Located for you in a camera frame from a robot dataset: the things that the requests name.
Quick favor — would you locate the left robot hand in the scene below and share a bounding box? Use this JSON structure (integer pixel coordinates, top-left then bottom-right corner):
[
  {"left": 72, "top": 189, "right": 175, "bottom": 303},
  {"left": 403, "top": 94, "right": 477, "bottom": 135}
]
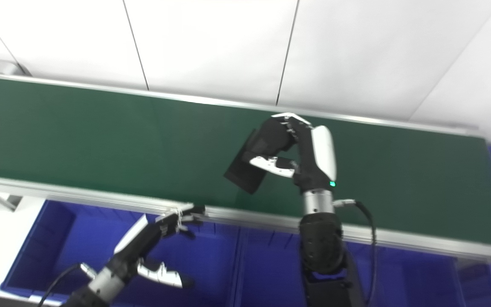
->
[{"left": 113, "top": 204, "right": 207, "bottom": 289}]

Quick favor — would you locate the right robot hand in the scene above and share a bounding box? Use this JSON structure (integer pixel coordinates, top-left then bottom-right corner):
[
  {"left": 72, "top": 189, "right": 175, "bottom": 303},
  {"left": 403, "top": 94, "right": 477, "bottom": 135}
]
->
[{"left": 248, "top": 112, "right": 338, "bottom": 193}]

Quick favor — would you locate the black cylinder-on-block part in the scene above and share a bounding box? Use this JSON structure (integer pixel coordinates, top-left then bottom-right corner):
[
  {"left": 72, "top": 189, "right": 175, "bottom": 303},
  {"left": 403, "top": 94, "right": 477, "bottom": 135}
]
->
[{"left": 224, "top": 119, "right": 298, "bottom": 195}]

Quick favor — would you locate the green conveyor belt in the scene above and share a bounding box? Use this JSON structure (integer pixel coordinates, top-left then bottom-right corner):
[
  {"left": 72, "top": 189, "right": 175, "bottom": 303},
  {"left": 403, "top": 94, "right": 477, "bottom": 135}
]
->
[
  {"left": 0, "top": 76, "right": 491, "bottom": 249},
  {"left": 0, "top": 70, "right": 491, "bottom": 266}
]

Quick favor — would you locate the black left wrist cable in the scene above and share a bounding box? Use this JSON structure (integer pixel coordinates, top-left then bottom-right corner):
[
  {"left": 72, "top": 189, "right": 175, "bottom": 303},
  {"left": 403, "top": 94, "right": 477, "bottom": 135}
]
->
[{"left": 37, "top": 263, "right": 98, "bottom": 307}]

